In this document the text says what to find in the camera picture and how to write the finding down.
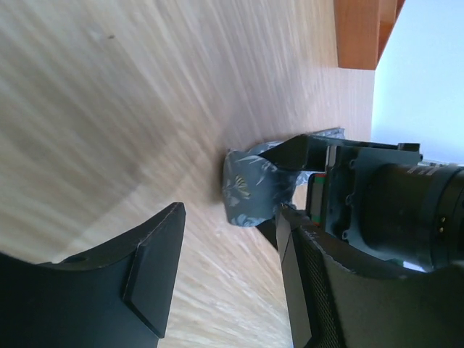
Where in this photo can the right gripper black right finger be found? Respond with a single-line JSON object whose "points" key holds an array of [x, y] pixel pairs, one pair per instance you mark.
{"points": [[338, 296]]}

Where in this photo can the grey floral tie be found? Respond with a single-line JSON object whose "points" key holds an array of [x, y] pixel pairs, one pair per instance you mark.
{"points": [[253, 187]]}

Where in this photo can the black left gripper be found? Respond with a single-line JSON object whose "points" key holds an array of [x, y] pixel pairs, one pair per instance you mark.
{"points": [[379, 198]]}

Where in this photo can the orange compartment tray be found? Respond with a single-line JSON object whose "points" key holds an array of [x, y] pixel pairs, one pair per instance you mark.
{"points": [[363, 28]]}

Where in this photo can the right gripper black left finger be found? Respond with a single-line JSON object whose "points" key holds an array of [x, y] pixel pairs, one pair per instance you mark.
{"points": [[116, 294]]}

